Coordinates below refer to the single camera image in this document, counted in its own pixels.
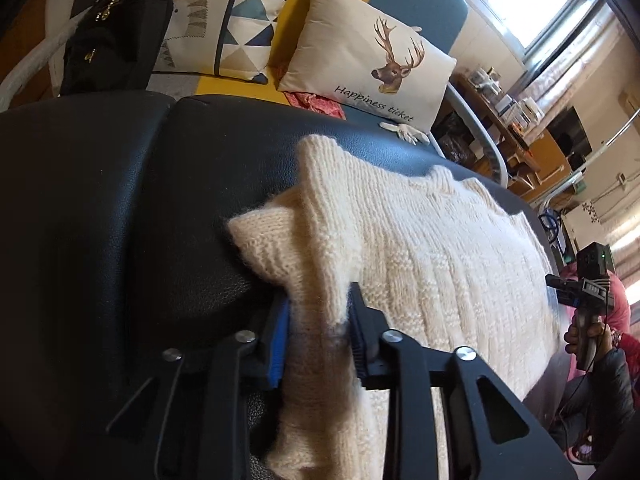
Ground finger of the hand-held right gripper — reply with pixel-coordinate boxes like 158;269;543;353
545;272;583;306

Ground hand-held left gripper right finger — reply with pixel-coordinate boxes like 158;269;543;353
347;281;576;480

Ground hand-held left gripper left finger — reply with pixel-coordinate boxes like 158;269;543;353
60;297;293;480

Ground cream knit sweater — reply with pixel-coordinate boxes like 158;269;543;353
227;134;561;480

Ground person's right forearm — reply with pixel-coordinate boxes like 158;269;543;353
560;347;636;461

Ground person's right hand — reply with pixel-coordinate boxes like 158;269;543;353
564;317;613;368

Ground pink quilt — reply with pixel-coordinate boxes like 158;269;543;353
560;260;640;356

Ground black flat screen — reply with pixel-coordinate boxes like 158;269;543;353
547;106;593;161

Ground cluster of jars and boxes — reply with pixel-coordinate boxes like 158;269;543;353
467;65;546;131

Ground wooden side table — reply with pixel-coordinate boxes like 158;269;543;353
450;72;536;196

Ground beige patterned curtain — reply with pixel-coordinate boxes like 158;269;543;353
520;15;640;111

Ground white glove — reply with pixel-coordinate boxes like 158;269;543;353
379;121;433;147

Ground pink knitted cloth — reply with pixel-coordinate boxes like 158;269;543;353
284;91;347;121

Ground window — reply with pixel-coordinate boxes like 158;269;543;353
460;0;601;61

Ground deer print pillow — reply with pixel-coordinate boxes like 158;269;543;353
277;0;458;133

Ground blue yellow grey sofa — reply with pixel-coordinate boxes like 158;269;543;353
0;0;511;186

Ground triangle pattern pillow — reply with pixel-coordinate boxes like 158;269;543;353
100;0;307;85

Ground black handbag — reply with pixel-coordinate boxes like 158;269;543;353
60;0;174;96

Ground black cable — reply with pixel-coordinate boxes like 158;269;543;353
552;372;593;463

